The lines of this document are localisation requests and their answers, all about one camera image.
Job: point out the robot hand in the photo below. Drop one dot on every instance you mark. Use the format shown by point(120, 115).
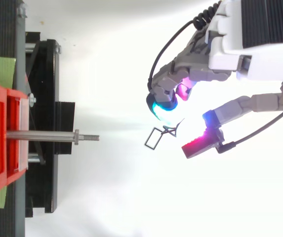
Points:
point(230, 49)

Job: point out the metal rod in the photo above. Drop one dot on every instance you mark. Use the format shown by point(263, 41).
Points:
point(47, 136)

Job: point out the black stand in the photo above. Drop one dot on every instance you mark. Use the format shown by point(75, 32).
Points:
point(45, 98)

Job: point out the thin dark loop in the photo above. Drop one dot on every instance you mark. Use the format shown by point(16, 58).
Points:
point(174, 134)
point(145, 144)

